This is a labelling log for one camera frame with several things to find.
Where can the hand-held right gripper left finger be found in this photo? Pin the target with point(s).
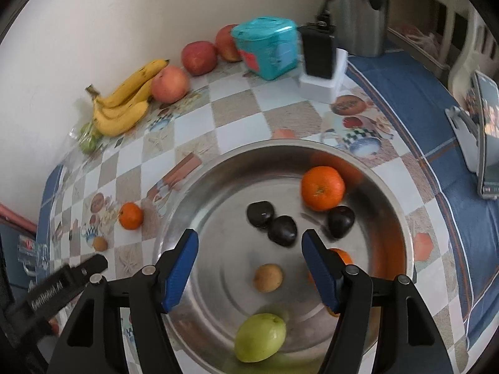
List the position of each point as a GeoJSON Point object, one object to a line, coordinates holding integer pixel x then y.
{"type": "Point", "coordinates": [181, 272]}

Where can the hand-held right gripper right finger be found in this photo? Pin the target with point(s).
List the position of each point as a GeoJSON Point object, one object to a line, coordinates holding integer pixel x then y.
{"type": "Point", "coordinates": [321, 272]}

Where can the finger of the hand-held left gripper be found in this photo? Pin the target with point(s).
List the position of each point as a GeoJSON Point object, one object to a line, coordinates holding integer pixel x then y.
{"type": "Point", "coordinates": [93, 263]}

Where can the brown kiwi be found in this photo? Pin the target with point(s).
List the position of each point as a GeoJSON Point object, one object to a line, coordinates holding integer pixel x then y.
{"type": "Point", "coordinates": [100, 243]}
{"type": "Point", "coordinates": [268, 277]}

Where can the orange tangerine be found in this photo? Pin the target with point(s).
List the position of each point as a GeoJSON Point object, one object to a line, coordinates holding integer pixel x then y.
{"type": "Point", "coordinates": [345, 257]}
{"type": "Point", "coordinates": [322, 188]}
{"type": "Point", "coordinates": [130, 215]}

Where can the dark plum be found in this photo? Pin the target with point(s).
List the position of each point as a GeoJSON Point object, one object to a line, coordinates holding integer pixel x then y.
{"type": "Point", "coordinates": [282, 230]}
{"type": "Point", "coordinates": [260, 213]}
{"type": "Point", "coordinates": [340, 221]}

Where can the steel bowl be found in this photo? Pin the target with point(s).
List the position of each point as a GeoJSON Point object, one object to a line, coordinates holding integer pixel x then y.
{"type": "Point", "coordinates": [234, 202]}

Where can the green pear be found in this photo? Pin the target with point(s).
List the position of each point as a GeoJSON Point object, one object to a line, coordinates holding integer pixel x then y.
{"type": "Point", "coordinates": [260, 337]}
{"type": "Point", "coordinates": [89, 145]}

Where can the clear plastic bag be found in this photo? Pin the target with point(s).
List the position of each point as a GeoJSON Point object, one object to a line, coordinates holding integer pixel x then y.
{"type": "Point", "coordinates": [78, 132]}

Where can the pink bar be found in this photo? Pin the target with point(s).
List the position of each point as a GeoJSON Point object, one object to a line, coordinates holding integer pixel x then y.
{"type": "Point", "coordinates": [17, 218]}

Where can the bunch of yellow bananas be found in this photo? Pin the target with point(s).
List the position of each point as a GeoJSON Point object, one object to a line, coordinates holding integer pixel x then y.
{"type": "Point", "coordinates": [121, 120]}

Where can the checkered printed tablecloth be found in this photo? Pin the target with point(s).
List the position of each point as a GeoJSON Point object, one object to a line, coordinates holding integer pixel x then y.
{"type": "Point", "coordinates": [241, 105]}

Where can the white charging dock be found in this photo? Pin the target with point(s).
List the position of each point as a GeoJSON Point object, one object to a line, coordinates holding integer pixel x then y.
{"type": "Point", "coordinates": [323, 87]}

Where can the red apple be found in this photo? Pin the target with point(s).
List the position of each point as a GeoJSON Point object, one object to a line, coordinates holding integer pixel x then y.
{"type": "Point", "coordinates": [170, 84]}
{"type": "Point", "coordinates": [199, 57]}
{"type": "Point", "coordinates": [228, 43]}

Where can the grey phone stand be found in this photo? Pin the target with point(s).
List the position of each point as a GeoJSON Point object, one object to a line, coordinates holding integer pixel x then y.
{"type": "Point", "coordinates": [466, 140]}

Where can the smartphone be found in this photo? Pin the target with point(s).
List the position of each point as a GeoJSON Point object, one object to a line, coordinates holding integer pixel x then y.
{"type": "Point", "coordinates": [489, 124]}

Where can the teal plastic container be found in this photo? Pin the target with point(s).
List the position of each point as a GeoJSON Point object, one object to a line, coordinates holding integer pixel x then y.
{"type": "Point", "coordinates": [269, 50]}

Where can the steel kettle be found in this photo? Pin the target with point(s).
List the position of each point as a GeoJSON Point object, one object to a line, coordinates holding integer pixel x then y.
{"type": "Point", "coordinates": [358, 27]}

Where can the white wooden furniture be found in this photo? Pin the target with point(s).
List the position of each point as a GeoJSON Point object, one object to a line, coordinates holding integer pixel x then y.
{"type": "Point", "coordinates": [448, 19]}

